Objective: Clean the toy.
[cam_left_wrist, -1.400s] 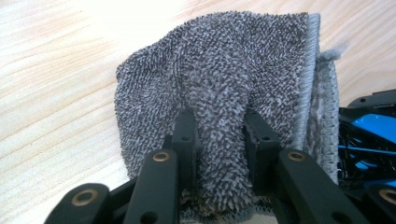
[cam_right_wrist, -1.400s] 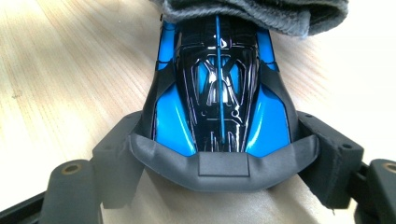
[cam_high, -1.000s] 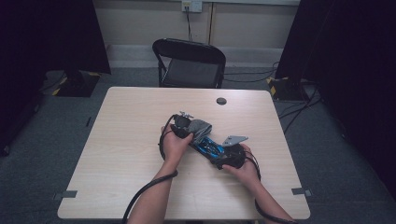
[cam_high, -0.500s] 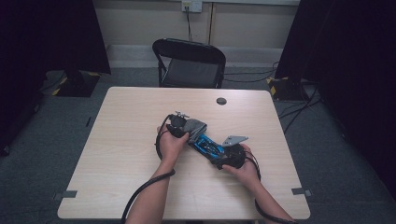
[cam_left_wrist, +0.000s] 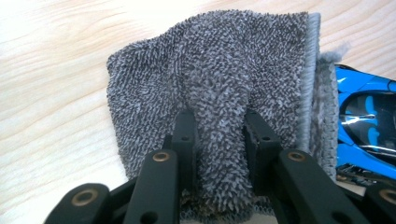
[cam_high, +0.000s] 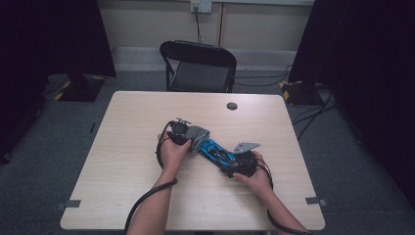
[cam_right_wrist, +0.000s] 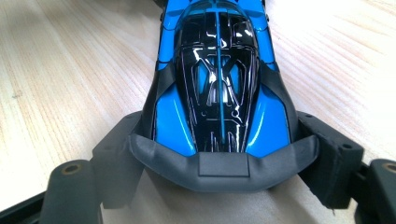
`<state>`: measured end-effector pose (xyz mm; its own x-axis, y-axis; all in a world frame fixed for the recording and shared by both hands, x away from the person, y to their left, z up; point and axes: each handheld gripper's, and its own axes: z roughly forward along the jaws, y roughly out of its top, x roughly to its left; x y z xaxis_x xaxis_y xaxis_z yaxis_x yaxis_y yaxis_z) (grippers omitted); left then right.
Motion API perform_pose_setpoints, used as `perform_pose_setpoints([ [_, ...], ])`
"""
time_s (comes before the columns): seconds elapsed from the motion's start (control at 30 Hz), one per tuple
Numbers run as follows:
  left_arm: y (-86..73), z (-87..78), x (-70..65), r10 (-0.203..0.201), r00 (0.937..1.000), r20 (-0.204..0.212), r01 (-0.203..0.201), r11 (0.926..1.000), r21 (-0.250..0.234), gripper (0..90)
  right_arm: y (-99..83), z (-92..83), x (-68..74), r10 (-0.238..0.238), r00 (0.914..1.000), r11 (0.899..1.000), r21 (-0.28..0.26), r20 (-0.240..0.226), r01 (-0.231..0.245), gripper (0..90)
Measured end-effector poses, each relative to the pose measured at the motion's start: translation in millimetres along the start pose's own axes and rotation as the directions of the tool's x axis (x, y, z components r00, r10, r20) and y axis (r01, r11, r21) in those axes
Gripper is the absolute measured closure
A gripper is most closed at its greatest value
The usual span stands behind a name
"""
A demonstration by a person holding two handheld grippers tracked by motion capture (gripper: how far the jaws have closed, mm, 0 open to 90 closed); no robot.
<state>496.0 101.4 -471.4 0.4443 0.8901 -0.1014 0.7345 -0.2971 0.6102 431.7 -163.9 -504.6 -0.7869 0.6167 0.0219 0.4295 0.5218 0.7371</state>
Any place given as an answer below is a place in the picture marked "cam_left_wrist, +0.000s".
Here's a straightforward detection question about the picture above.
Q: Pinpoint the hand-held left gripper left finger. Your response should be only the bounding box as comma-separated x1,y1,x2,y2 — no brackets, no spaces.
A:
163,109,200,195

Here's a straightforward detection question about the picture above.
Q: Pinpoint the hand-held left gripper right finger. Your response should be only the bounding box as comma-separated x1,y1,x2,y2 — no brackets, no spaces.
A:
244,109,284,197

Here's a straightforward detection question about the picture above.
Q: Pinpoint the blue toy car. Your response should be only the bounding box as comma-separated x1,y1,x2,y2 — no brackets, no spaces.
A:
334,63,396,189

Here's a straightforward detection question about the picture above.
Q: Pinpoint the gray terry cloth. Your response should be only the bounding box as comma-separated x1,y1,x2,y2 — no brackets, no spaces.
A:
106,8,351,224

